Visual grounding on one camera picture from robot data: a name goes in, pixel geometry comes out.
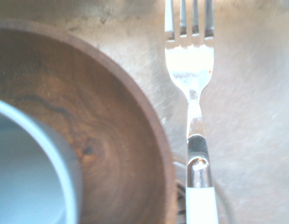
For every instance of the brown wooden bowl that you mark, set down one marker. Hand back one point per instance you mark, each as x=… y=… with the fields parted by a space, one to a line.
x=116 y=140

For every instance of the metal drain strainer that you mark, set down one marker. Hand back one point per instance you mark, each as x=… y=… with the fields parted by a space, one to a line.
x=180 y=200

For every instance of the grey mug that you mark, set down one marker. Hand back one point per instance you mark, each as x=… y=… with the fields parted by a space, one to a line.
x=30 y=175

